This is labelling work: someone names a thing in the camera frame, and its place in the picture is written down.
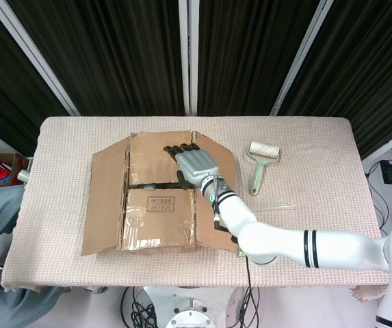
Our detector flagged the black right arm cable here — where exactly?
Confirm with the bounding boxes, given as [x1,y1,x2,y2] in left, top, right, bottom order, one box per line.
[211,194,261,328]

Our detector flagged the green lint roller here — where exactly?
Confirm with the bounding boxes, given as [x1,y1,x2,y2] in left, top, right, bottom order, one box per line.
[246,140,281,195]

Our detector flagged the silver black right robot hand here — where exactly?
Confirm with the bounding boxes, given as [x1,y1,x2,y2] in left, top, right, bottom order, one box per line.
[163,143,221,191]

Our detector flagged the black cable bundle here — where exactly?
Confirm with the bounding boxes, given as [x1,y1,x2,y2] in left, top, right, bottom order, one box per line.
[120,286,157,328]

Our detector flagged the white frame post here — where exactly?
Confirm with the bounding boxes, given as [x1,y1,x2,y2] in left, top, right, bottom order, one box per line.
[361,124,392,162]
[0,0,81,117]
[177,0,200,116]
[269,0,336,117]

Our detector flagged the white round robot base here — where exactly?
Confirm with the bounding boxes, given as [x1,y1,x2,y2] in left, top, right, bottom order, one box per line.
[140,286,253,328]

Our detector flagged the clear plastic tube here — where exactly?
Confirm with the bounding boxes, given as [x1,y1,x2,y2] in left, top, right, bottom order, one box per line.
[255,203,298,213]

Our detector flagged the black pleated curtain panel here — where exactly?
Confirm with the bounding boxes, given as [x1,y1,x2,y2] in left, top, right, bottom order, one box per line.
[197,0,319,117]
[0,0,72,156]
[7,0,186,117]
[279,0,392,160]

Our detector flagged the brown cardboard box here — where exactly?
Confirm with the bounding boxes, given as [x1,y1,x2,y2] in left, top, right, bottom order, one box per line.
[80,129,241,256]

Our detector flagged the grey trousered person leg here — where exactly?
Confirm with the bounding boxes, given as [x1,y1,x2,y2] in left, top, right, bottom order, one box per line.
[0,184,65,328]

